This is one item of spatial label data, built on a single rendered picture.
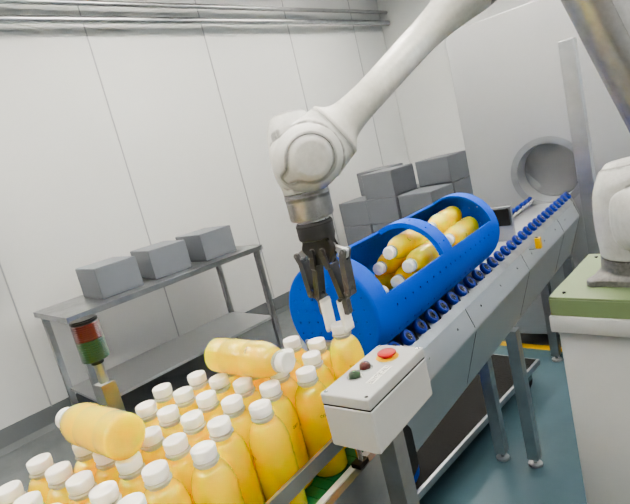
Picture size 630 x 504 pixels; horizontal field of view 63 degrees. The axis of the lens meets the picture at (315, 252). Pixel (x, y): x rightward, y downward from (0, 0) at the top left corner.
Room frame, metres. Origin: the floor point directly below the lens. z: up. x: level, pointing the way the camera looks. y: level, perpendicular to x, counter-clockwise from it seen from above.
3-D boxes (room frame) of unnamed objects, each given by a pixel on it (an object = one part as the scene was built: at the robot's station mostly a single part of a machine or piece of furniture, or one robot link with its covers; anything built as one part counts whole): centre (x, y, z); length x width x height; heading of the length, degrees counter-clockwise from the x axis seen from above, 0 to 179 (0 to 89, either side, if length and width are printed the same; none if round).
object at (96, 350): (1.15, 0.56, 1.18); 0.06 x 0.06 x 0.05
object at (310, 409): (0.91, 0.07, 1.00); 0.07 x 0.07 x 0.19
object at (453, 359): (2.00, -0.65, 0.79); 2.17 x 0.29 x 0.34; 139
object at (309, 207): (1.01, -0.01, 1.40); 0.09 x 0.09 x 0.06
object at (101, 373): (1.15, 0.56, 1.18); 0.06 x 0.06 x 0.16
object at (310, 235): (1.01, -0.01, 1.33); 0.08 x 0.07 x 0.09; 49
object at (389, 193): (5.38, -1.06, 0.59); 1.20 x 0.80 x 1.19; 43
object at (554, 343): (2.80, -1.24, 0.31); 0.06 x 0.06 x 0.63; 49
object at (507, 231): (2.22, -0.83, 1.00); 0.10 x 0.04 x 0.15; 49
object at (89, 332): (1.15, 0.56, 1.23); 0.06 x 0.06 x 0.04
